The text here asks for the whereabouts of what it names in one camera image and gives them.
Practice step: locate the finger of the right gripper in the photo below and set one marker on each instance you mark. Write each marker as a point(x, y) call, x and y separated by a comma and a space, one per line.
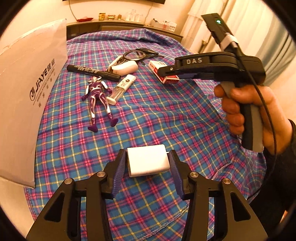
point(168, 71)

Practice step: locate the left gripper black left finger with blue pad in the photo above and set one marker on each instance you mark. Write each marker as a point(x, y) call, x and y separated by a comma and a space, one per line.
point(60, 217)

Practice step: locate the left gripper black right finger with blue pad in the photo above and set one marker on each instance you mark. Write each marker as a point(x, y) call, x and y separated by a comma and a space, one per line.
point(234, 219)

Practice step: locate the red white cigarette box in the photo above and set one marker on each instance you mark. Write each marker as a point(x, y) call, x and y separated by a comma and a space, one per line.
point(158, 68)

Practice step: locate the black eyeglasses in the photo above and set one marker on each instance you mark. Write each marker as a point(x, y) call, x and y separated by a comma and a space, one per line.
point(137, 55)

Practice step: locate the white power adapter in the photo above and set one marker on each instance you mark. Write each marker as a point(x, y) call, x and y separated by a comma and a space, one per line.
point(147, 160)

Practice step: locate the black marker pen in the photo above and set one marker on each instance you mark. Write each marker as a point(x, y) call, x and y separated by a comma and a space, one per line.
point(93, 72)

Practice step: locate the purple action figure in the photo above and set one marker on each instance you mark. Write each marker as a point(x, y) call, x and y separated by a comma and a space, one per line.
point(95, 91)

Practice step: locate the person right hand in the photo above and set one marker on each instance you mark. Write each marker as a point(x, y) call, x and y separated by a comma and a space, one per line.
point(277, 129)

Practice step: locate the clear white lighter tube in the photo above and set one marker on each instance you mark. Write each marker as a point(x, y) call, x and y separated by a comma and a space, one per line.
point(120, 89)

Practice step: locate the white box on cabinet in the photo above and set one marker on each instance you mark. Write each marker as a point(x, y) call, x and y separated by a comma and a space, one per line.
point(165, 25)

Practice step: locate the black tracker device green light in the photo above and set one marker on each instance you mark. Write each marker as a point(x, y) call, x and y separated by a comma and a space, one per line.
point(220, 32)

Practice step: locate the blue plaid cloth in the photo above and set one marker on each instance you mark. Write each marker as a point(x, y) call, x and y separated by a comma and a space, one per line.
point(185, 116)

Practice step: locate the clear glass cups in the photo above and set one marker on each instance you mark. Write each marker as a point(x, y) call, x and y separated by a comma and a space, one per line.
point(133, 16)

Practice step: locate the gold jar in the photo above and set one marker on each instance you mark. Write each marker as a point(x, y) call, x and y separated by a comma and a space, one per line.
point(101, 16)

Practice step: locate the red tray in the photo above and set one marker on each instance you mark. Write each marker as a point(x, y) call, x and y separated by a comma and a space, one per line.
point(85, 19)

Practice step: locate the grey tv cabinet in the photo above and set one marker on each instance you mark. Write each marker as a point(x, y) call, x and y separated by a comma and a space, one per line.
point(76, 29)

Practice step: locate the white cardboard box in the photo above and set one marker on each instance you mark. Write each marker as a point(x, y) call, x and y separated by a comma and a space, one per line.
point(29, 69)

